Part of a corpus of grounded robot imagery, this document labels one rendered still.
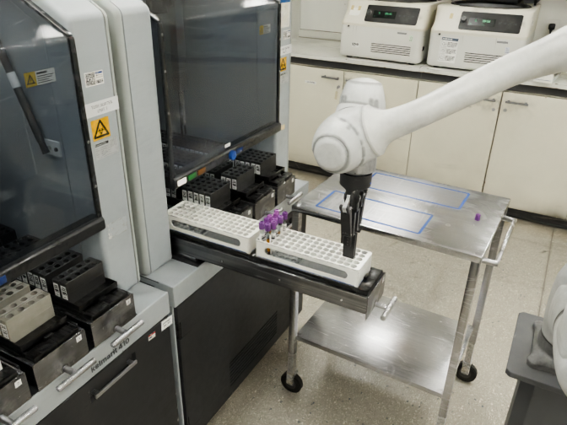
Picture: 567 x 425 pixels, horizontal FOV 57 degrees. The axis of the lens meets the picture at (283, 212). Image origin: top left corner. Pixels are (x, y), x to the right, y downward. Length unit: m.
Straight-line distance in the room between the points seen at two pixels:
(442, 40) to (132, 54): 2.47
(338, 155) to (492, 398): 1.55
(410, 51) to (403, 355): 2.13
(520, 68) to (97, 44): 0.86
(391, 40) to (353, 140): 2.62
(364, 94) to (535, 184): 2.57
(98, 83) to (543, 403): 1.26
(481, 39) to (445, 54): 0.22
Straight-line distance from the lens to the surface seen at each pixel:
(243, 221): 1.50
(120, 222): 1.37
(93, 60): 1.24
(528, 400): 1.47
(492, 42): 3.45
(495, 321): 2.73
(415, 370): 1.93
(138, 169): 1.38
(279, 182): 1.87
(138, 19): 1.33
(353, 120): 1.01
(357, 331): 2.04
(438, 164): 3.66
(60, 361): 1.26
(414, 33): 3.53
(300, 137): 3.98
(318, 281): 1.36
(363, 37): 3.65
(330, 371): 2.28
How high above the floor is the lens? 1.57
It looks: 27 degrees down
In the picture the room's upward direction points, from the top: 1 degrees clockwise
